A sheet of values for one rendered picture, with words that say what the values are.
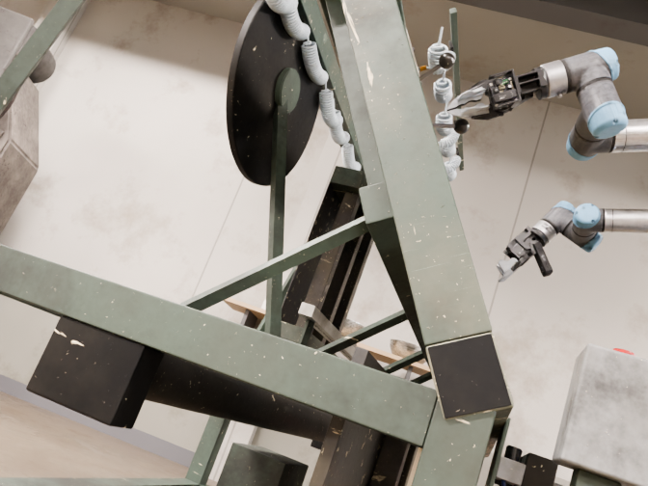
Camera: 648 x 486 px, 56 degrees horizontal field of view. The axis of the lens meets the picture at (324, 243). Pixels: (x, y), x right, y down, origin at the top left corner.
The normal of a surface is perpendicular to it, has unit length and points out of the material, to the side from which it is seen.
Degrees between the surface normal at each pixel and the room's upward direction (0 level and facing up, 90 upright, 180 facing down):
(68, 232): 90
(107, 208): 90
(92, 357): 90
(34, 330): 90
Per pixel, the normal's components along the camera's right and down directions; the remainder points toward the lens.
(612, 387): -0.23, -0.36
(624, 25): -0.34, 0.90
